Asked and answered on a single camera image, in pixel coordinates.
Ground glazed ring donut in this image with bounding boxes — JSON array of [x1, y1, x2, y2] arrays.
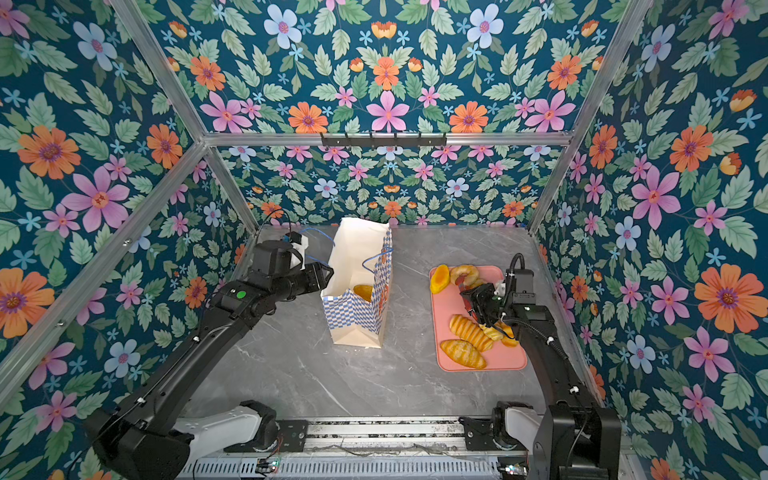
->
[[450, 264, 480, 289]]

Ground blue checkered paper bag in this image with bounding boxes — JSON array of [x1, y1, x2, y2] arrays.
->
[[321, 217, 393, 348]]

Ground orange yellow bun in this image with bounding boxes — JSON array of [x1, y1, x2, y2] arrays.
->
[[430, 264, 451, 295]]

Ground round yellow bun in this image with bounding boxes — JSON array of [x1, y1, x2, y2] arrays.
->
[[353, 284, 373, 303]]

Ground red metal kitchen tongs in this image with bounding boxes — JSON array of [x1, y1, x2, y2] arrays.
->
[[460, 290, 484, 325]]

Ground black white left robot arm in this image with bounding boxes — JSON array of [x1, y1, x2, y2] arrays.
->
[[85, 262, 333, 479]]

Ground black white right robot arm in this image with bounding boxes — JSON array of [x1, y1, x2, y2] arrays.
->
[[461, 284, 622, 479]]

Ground striped long bread middle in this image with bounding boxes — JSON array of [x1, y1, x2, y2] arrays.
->
[[479, 325, 505, 342]]

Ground striped long bread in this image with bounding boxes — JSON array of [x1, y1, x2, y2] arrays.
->
[[479, 325, 505, 342], [449, 315, 494, 352]]

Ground striped long bread left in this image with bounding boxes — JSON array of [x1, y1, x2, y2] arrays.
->
[[449, 315, 494, 352]]

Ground golden croissant bread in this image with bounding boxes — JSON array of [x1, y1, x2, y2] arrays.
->
[[440, 340, 487, 370]]

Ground pink plastic tray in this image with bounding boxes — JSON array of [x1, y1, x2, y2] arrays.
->
[[430, 283, 528, 372]]

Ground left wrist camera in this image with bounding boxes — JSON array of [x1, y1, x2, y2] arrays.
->
[[284, 231, 309, 269]]

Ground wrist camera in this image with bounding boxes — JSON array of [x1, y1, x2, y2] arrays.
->
[[507, 268, 536, 305], [284, 231, 309, 269]]

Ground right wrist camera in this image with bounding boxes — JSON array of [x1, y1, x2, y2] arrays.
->
[[507, 268, 536, 305]]

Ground black wall hook rail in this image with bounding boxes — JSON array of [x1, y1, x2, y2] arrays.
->
[[320, 133, 448, 148]]

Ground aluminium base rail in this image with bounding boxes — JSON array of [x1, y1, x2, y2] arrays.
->
[[174, 416, 527, 479]]

